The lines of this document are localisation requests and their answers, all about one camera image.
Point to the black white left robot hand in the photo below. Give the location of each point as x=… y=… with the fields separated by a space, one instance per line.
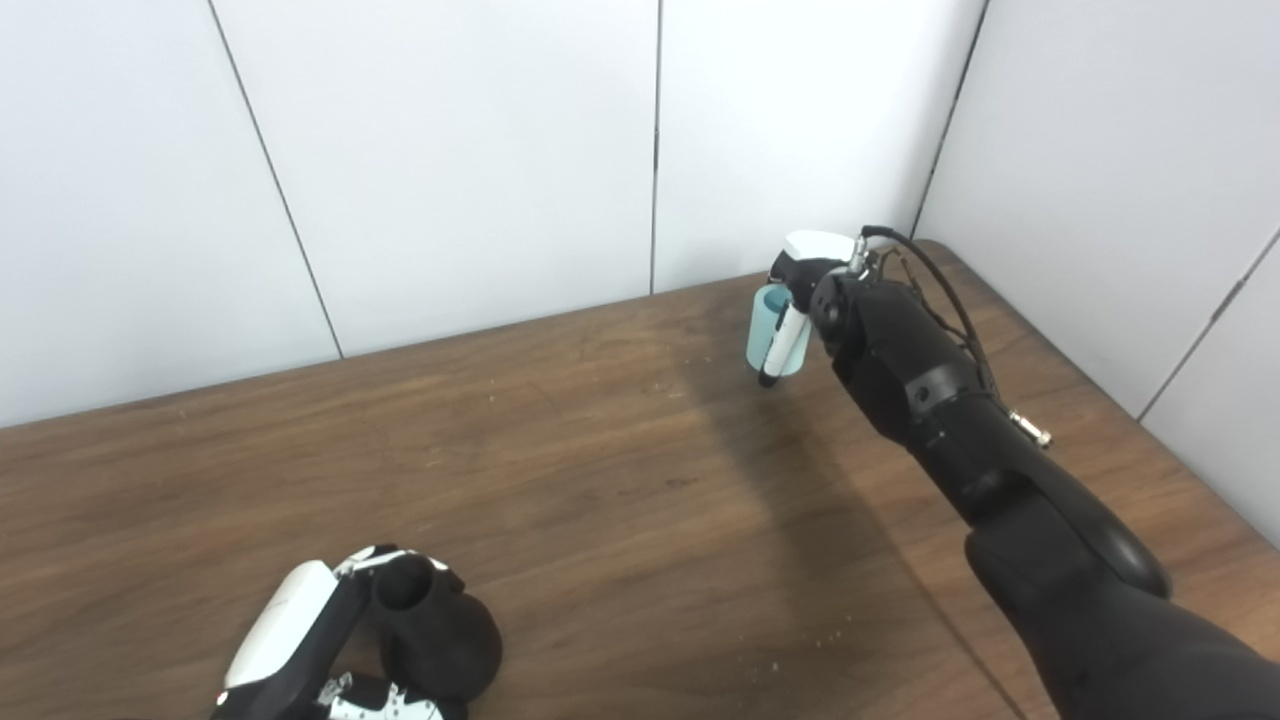
x=285 y=620

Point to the light blue cup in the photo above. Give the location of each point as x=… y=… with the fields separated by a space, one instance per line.
x=762 y=335

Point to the black flared nozzle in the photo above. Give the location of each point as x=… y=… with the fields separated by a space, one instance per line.
x=440 y=630

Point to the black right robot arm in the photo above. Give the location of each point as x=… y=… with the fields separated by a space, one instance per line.
x=1000 y=480

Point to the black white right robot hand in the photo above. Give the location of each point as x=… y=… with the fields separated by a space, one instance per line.
x=815 y=250

